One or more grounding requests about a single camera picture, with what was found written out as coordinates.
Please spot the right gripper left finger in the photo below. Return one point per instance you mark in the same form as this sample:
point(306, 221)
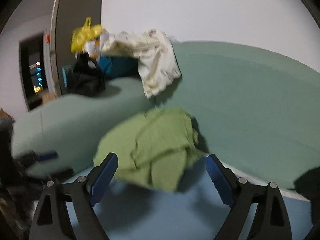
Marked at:
point(51, 219)

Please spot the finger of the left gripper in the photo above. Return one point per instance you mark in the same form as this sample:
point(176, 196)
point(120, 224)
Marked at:
point(31, 157)

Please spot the grey tall cabinet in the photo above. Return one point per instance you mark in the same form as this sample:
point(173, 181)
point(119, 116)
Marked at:
point(72, 24)

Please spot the yellow plastic bag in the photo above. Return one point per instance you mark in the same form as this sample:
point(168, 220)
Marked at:
point(83, 34)

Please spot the cream floral cloth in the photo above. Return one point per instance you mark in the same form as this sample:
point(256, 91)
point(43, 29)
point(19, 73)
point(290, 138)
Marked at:
point(157, 65)

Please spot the blue storage bin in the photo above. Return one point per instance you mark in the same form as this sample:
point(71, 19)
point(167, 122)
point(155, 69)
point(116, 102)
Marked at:
point(113, 67)

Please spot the white paper items in bin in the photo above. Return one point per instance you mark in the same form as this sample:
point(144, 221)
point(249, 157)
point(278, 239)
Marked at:
point(93, 47)

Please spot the dark doorway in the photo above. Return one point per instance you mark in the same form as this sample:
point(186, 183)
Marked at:
point(32, 71)

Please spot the blue bed sheet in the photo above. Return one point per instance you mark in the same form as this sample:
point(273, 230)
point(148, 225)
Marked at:
point(196, 211)

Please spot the cardboard box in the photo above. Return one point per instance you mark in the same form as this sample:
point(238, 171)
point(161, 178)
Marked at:
point(48, 97)

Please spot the green bed blanket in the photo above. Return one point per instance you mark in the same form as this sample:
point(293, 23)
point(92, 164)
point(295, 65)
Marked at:
point(257, 110)

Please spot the green knit garment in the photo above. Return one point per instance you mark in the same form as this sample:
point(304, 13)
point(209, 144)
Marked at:
point(154, 148)

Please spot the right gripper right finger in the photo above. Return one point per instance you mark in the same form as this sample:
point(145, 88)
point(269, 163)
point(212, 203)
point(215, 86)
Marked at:
point(270, 221)

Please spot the black garment on bin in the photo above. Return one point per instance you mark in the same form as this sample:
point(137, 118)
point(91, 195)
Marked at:
point(85, 77)

